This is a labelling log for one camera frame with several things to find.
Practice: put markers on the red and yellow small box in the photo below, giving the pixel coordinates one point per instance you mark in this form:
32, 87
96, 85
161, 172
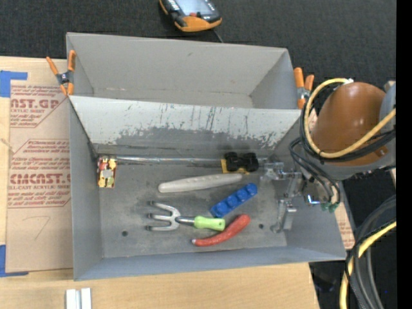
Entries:
107, 172

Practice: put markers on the red toy chili pepper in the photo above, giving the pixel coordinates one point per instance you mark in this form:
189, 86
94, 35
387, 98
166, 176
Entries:
225, 233

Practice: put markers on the blue toy brick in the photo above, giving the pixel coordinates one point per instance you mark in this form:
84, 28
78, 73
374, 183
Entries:
233, 201

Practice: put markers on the grey metal bin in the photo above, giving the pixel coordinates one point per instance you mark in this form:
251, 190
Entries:
193, 127

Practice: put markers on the brown cardboard board red print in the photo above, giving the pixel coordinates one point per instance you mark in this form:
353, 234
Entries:
38, 172

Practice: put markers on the silver metal rod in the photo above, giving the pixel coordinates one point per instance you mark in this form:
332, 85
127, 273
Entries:
167, 160

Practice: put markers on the black and yellow toy car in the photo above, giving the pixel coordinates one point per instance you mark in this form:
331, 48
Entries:
241, 162

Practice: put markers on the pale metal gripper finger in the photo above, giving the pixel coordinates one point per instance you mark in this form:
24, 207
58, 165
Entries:
277, 171
283, 216

